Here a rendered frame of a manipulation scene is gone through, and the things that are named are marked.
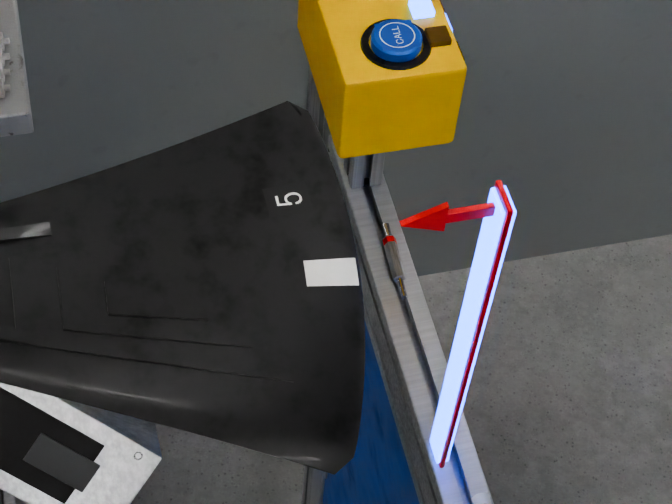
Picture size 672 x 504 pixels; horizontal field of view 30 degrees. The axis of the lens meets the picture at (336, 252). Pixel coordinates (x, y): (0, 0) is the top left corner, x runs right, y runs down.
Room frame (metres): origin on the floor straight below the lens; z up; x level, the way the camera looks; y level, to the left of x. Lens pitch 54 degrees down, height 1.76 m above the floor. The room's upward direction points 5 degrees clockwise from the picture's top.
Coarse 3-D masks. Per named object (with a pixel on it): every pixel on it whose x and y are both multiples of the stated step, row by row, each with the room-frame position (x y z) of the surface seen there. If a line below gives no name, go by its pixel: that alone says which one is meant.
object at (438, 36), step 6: (426, 30) 0.73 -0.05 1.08; (432, 30) 0.73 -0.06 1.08; (438, 30) 0.73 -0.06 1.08; (444, 30) 0.73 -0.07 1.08; (426, 36) 0.72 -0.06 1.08; (432, 36) 0.72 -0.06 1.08; (438, 36) 0.72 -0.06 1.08; (444, 36) 0.72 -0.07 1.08; (432, 42) 0.72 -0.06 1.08; (438, 42) 0.72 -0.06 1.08; (444, 42) 0.72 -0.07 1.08; (450, 42) 0.72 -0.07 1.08
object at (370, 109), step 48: (336, 0) 0.76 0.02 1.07; (384, 0) 0.76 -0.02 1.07; (432, 0) 0.77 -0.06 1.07; (336, 48) 0.71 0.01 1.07; (432, 48) 0.72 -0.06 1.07; (336, 96) 0.69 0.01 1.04; (384, 96) 0.68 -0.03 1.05; (432, 96) 0.69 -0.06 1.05; (336, 144) 0.68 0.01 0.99; (384, 144) 0.68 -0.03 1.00; (432, 144) 0.69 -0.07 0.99
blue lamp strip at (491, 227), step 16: (496, 192) 0.48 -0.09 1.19; (496, 208) 0.47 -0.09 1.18; (496, 224) 0.46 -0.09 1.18; (480, 240) 0.48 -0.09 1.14; (496, 240) 0.46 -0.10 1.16; (480, 256) 0.47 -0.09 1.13; (480, 272) 0.47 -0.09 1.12; (480, 288) 0.46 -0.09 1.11; (464, 304) 0.48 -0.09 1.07; (480, 304) 0.46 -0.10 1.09; (464, 320) 0.47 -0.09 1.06; (464, 336) 0.47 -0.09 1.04; (464, 352) 0.46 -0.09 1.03; (448, 368) 0.48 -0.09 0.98; (464, 368) 0.46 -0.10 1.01; (448, 384) 0.47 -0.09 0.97; (448, 400) 0.47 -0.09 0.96; (448, 416) 0.46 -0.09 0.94; (432, 432) 0.48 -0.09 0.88; (432, 448) 0.47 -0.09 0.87
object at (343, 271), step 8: (304, 264) 0.43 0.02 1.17; (312, 264) 0.43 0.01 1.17; (320, 264) 0.43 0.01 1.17; (328, 264) 0.43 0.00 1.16; (336, 264) 0.43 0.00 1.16; (344, 264) 0.43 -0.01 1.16; (352, 264) 0.44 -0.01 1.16; (312, 272) 0.43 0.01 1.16; (320, 272) 0.43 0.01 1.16; (328, 272) 0.43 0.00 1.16; (336, 272) 0.43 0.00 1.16; (344, 272) 0.43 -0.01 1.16; (352, 272) 0.43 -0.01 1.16; (312, 280) 0.42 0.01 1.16; (320, 280) 0.42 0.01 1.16; (328, 280) 0.42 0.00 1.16; (336, 280) 0.42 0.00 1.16; (344, 280) 0.42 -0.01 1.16; (352, 280) 0.43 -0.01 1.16
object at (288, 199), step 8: (288, 184) 0.48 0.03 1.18; (296, 184) 0.48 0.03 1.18; (304, 184) 0.48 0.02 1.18; (264, 192) 0.47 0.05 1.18; (272, 192) 0.47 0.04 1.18; (280, 192) 0.47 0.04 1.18; (288, 192) 0.47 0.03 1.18; (296, 192) 0.47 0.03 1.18; (304, 192) 0.47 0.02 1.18; (272, 200) 0.46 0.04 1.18; (280, 200) 0.47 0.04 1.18; (288, 200) 0.47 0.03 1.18; (296, 200) 0.47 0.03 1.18; (304, 200) 0.47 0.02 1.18; (272, 208) 0.46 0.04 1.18; (280, 208) 0.46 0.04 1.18; (288, 208) 0.46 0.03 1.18; (296, 208) 0.46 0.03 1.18; (304, 208) 0.46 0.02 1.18; (312, 208) 0.46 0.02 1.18; (272, 216) 0.45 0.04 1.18
